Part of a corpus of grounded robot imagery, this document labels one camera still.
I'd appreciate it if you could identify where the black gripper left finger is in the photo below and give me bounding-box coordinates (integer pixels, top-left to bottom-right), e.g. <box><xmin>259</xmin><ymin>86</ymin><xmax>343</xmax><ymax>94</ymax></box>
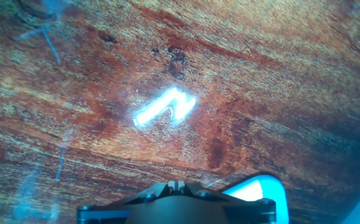
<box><xmin>76</xmin><ymin>181</ymin><xmax>178</xmax><ymax>224</ymax></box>

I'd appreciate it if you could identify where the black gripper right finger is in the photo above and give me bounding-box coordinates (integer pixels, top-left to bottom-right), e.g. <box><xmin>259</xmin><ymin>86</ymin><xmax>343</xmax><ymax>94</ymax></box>
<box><xmin>177</xmin><ymin>181</ymin><xmax>277</xmax><ymax>224</ymax></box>

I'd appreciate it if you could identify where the wood grain table cover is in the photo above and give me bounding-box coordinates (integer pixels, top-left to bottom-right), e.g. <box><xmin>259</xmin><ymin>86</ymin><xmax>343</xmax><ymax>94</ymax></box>
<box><xmin>0</xmin><ymin>0</ymin><xmax>360</xmax><ymax>224</ymax></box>

